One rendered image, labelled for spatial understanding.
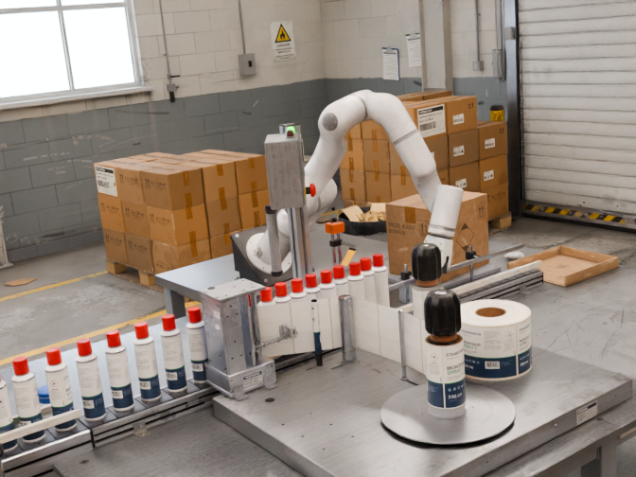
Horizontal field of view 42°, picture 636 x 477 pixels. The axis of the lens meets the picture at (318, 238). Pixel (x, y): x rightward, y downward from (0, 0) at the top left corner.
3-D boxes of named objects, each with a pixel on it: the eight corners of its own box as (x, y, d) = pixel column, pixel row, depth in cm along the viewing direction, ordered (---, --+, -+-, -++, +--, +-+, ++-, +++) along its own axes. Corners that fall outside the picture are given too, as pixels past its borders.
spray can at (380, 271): (379, 322, 255) (375, 257, 250) (370, 318, 259) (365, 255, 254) (394, 318, 257) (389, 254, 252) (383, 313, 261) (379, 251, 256)
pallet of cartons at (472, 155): (417, 263, 621) (409, 108, 592) (340, 247, 683) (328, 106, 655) (514, 228, 696) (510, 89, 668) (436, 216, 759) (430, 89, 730)
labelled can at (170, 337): (173, 396, 215) (163, 321, 210) (164, 389, 219) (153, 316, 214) (191, 389, 218) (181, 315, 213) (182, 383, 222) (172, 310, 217)
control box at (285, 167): (271, 210, 232) (264, 142, 227) (273, 198, 249) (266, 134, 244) (307, 206, 232) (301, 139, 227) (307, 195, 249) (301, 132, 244)
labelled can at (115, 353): (118, 415, 207) (106, 337, 202) (110, 408, 211) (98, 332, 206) (137, 408, 210) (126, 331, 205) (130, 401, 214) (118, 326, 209)
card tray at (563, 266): (565, 287, 287) (565, 275, 286) (507, 273, 308) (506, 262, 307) (618, 267, 304) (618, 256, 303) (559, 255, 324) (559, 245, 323)
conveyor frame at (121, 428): (93, 449, 201) (90, 431, 200) (77, 433, 210) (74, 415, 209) (543, 284, 292) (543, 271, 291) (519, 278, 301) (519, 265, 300)
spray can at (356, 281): (360, 332, 248) (354, 266, 243) (346, 328, 251) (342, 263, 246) (371, 327, 251) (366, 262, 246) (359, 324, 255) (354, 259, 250)
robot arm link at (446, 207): (427, 223, 271) (432, 224, 262) (435, 184, 270) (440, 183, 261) (451, 228, 271) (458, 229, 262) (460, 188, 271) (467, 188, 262)
